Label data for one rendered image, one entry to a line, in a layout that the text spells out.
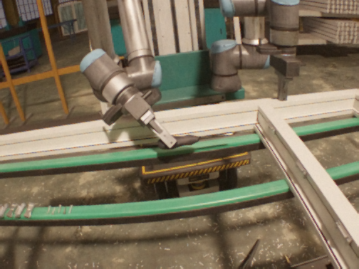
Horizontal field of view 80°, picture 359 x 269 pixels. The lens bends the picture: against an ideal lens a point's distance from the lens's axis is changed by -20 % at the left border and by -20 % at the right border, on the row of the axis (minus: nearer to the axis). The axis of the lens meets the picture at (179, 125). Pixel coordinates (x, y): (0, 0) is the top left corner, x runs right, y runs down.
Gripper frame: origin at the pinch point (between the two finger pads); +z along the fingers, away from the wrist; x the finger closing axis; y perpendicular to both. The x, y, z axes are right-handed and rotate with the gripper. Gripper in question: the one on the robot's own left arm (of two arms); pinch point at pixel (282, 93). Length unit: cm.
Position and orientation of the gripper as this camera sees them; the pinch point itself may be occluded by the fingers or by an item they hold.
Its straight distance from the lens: 87.9
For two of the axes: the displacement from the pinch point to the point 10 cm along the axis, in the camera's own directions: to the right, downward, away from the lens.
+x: -0.9, -4.9, 8.7
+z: 1.0, 8.6, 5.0
